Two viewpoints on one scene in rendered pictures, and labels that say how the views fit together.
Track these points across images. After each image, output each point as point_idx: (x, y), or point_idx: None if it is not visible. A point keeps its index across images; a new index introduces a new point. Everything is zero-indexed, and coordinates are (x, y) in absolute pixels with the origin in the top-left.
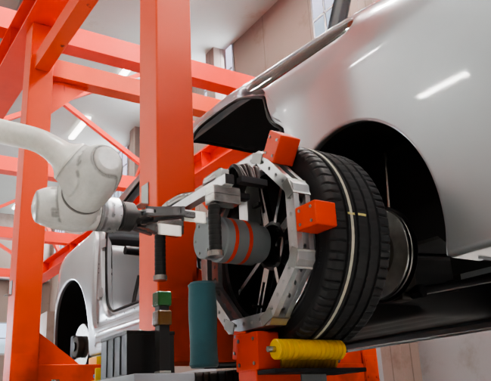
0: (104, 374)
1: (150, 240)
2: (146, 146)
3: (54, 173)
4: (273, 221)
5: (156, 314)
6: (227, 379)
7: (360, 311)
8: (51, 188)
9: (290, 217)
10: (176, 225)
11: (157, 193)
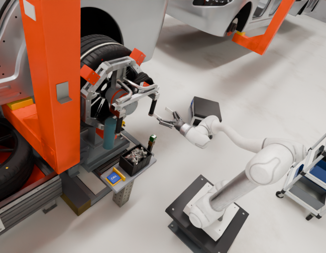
0: (133, 173)
1: (72, 116)
2: (62, 50)
3: (217, 132)
4: (110, 80)
5: (154, 142)
6: (31, 146)
7: None
8: (208, 136)
9: (141, 86)
10: (156, 114)
11: (80, 88)
